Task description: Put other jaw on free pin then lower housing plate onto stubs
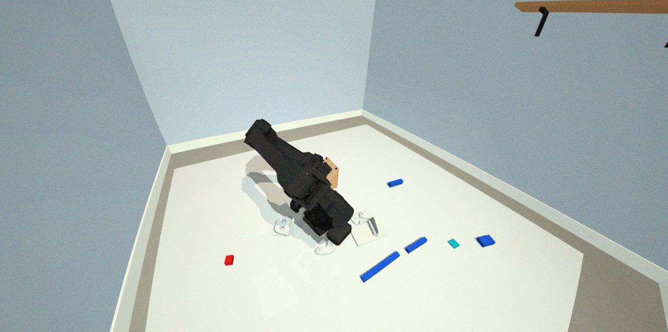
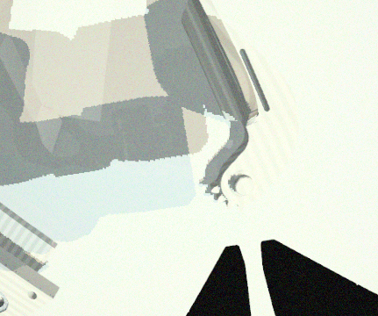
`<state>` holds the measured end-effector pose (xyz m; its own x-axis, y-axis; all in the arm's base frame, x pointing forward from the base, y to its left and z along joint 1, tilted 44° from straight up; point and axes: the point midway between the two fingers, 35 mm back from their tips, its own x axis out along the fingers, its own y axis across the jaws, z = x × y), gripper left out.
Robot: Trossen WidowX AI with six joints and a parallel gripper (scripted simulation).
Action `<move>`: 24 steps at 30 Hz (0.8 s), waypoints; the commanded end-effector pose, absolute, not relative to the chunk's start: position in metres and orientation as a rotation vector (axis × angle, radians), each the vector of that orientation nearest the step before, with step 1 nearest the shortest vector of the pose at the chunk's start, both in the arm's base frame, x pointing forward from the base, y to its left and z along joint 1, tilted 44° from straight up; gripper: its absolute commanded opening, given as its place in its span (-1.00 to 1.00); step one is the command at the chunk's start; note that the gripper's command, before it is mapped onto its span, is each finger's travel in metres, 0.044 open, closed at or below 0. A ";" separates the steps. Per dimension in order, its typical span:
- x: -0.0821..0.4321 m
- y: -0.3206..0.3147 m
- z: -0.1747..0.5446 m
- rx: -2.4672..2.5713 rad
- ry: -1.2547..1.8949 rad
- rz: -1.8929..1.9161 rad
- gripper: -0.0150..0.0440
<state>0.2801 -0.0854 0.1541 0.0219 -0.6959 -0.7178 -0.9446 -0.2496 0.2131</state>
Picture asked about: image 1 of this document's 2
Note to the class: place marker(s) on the teal flat rectangular plate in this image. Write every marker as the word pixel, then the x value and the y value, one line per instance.
pixel 453 243

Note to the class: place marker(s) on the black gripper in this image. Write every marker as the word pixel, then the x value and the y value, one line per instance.
pixel 320 224

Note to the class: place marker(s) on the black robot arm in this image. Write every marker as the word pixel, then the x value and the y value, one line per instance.
pixel 300 173

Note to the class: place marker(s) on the blue rectangular bar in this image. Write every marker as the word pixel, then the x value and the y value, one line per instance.
pixel 380 266
pixel 395 183
pixel 415 245

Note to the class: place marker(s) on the blue rectangular block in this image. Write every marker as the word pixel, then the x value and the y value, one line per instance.
pixel 486 240

